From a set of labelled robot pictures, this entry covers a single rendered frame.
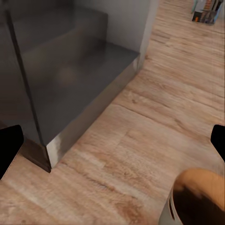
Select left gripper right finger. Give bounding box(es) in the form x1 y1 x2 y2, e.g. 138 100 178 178
210 124 225 161

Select trash can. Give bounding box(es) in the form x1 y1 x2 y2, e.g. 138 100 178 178
158 168 225 225

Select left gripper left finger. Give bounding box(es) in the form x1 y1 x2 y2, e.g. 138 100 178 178
0 125 24 180

